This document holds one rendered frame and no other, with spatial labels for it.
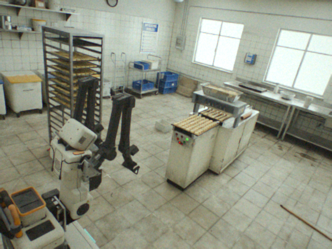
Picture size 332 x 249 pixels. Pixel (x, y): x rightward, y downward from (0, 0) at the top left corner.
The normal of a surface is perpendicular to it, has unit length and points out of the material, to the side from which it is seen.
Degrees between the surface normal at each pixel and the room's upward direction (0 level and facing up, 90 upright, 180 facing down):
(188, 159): 90
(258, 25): 90
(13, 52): 90
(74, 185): 90
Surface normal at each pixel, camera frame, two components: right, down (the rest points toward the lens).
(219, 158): -0.61, 0.24
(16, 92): 0.71, 0.40
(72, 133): -0.40, -0.45
